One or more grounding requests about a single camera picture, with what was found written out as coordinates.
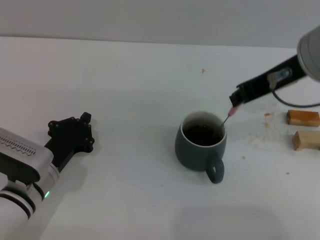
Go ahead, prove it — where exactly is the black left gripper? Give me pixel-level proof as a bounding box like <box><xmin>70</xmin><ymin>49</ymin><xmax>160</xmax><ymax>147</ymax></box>
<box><xmin>44</xmin><ymin>112</ymin><xmax>95</xmax><ymax>174</ymax></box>

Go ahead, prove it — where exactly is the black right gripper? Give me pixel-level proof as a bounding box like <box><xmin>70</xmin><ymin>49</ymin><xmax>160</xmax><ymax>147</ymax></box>
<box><xmin>228</xmin><ymin>54</ymin><xmax>308</xmax><ymax>107</ymax></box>

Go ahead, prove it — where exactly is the pink handled metal spoon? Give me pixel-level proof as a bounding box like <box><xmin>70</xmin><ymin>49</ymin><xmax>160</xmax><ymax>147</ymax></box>
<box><xmin>219</xmin><ymin>104</ymin><xmax>241</xmax><ymax>131</ymax></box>

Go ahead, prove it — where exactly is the grey ceramic cup with coffee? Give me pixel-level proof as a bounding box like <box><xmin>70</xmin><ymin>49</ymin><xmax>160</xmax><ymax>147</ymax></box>
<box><xmin>174</xmin><ymin>110</ymin><xmax>228</xmax><ymax>185</ymax></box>

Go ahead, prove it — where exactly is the dark stained wooden block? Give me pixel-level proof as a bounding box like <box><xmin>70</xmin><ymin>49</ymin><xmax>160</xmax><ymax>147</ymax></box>
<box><xmin>286</xmin><ymin>109</ymin><xmax>320</xmax><ymax>128</ymax></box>

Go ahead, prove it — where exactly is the light wooden block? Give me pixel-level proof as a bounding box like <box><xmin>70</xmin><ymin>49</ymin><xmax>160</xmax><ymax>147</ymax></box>
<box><xmin>292</xmin><ymin>130</ymin><xmax>320</xmax><ymax>152</ymax></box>

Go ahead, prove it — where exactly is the black cable with silver plug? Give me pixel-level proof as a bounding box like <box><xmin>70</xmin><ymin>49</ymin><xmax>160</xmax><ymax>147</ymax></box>
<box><xmin>266</xmin><ymin>69</ymin><xmax>320</xmax><ymax>109</ymax></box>

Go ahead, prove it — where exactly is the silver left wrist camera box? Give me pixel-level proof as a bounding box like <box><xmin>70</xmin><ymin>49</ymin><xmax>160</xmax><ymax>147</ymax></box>
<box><xmin>0</xmin><ymin>127</ymin><xmax>55</xmax><ymax>184</ymax></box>

